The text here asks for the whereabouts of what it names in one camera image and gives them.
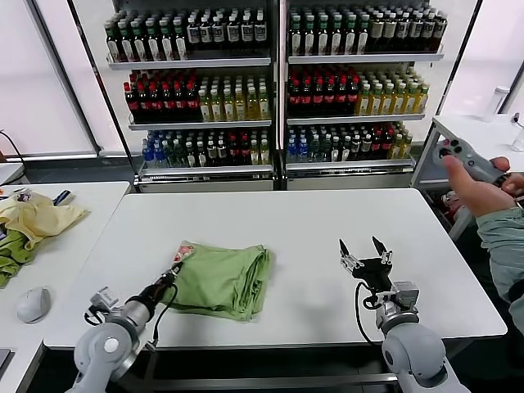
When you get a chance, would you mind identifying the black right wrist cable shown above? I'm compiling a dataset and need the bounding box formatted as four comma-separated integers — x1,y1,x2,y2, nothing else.
354,282,386,346

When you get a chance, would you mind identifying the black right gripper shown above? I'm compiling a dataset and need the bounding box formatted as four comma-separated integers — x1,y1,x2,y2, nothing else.
338,235,396,294

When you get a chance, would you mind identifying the white computer mouse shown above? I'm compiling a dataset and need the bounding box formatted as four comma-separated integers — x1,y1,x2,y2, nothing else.
16,286,52,324

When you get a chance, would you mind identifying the crumpled green garment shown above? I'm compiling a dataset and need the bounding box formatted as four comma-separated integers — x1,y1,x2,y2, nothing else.
0,228,36,290

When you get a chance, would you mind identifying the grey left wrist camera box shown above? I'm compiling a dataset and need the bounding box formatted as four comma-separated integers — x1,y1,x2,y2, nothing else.
89,288,120,313

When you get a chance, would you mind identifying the pale yellow garment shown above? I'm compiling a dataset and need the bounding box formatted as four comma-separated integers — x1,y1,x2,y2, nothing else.
0,192,91,251

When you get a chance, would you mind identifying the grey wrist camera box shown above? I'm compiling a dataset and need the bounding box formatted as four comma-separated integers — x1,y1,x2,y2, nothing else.
391,280,421,314
89,288,120,313

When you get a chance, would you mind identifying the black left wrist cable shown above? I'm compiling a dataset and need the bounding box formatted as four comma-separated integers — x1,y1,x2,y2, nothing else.
145,284,178,352

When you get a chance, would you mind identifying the white side table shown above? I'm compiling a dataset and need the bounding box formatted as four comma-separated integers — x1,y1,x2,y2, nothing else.
411,113,524,241

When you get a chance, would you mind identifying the pink cloth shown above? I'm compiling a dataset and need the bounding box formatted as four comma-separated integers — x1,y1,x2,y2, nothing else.
440,190,466,222

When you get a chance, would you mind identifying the drinks shelf cabinet with bottles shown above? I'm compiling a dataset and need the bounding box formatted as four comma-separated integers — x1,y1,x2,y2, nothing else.
280,0,486,192
67,0,283,194

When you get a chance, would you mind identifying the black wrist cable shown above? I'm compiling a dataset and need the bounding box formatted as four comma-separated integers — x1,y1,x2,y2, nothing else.
145,284,178,352
354,282,386,346

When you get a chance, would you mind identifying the dark laptop corner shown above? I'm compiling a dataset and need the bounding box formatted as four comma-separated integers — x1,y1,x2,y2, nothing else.
0,347,16,376

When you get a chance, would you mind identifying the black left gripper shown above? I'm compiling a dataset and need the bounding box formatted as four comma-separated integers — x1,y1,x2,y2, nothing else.
141,261,186,306

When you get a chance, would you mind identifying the black wall cable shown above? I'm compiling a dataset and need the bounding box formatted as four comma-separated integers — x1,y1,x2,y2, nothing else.
0,129,30,185

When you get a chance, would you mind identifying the light green t-shirt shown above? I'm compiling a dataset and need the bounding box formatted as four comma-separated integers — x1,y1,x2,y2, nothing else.
157,240,274,323

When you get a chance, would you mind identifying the person's hand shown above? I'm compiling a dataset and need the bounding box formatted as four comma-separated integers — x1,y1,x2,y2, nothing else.
501,172,524,197
444,155,516,219

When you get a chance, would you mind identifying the clear plastic cup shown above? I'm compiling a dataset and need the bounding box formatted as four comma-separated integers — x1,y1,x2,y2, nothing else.
511,116,524,152

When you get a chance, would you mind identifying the grey handheld controller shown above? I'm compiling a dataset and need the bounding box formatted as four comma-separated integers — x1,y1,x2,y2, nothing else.
432,138,511,187

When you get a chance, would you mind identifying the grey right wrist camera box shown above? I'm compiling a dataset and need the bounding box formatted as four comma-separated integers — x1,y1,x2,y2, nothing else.
391,280,421,314

